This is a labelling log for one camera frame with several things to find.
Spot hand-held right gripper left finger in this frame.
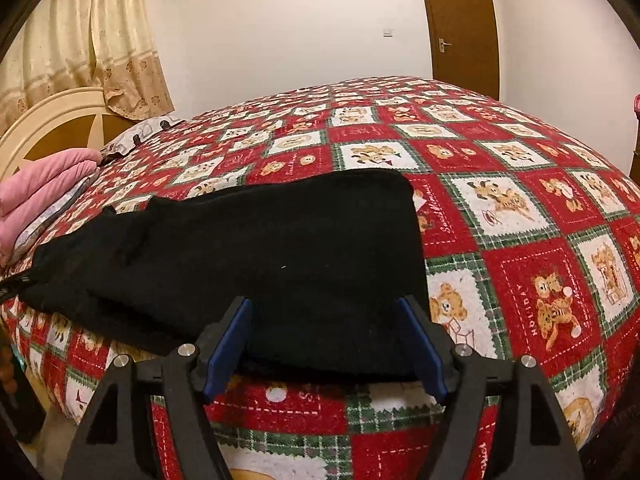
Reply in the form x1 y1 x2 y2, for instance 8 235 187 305
60 296 253 480

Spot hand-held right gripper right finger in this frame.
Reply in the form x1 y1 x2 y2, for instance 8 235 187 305
397 294 586 480

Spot black pants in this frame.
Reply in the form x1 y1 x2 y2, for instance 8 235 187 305
20 169 433 382

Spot bed with red patchwork cover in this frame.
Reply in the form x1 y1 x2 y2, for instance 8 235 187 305
0 76 640 480

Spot grey floral pillow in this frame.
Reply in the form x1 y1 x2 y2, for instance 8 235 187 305
12 170 103 261

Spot white black patterned pillow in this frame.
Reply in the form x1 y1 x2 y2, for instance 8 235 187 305
100 115 186 166

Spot pink folded quilt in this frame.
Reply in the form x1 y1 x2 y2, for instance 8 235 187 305
0 148 101 267

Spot cream round bed headboard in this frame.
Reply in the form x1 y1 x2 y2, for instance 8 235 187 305
0 86 138 181

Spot brown wooden door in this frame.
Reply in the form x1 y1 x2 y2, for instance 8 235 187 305
416 0 501 99

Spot beige patterned curtain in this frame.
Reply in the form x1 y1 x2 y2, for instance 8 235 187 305
0 0 176 133

